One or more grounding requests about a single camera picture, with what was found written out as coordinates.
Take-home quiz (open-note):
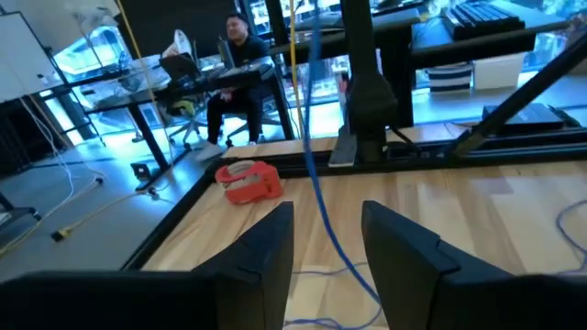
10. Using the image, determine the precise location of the black desk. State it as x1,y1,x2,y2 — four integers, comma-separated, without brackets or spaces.
268,0,587,129

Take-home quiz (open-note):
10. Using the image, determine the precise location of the hanging yellow cable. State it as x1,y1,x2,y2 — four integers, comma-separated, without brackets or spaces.
288,0,306,141

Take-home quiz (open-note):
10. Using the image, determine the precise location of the thin blue cord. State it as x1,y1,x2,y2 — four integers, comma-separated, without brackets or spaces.
282,0,587,330

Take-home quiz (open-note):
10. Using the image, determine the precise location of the black keyboard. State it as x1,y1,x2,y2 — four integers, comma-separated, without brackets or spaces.
440,1,527,41

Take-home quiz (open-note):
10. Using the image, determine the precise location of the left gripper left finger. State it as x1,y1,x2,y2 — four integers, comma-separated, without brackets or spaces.
0,201,294,330

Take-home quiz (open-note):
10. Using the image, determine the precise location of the person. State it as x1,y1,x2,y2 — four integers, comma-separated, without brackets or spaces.
195,12,272,162

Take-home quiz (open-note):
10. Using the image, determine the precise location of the yellow extension cable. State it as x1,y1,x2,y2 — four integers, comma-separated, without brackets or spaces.
0,0,175,258

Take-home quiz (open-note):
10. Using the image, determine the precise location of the white whiteboard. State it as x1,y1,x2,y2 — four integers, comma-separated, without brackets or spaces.
0,11,64,103

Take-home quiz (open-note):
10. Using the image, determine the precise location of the white bag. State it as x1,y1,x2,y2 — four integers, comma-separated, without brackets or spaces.
161,28,194,60

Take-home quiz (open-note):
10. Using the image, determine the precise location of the black desk frame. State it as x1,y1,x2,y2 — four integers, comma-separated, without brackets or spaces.
82,54,297,192

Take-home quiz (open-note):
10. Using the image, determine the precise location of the black network switch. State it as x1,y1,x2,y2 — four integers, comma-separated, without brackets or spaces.
481,102,566,133

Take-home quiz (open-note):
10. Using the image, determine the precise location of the white box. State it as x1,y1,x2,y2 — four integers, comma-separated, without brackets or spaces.
471,51,527,91

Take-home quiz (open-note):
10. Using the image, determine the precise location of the black aluminium table frame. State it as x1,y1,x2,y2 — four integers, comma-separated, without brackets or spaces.
121,31,587,271

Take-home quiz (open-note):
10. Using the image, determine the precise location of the red tape dispenser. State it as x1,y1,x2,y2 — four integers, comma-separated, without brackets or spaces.
214,159,284,206

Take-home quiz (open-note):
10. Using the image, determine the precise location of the black office chair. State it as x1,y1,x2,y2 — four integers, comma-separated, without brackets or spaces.
158,52,221,150

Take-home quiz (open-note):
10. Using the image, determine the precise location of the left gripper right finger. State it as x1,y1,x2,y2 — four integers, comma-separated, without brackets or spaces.
361,200,587,330

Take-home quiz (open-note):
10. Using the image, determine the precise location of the striped box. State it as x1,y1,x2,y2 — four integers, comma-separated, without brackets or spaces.
426,63,474,94

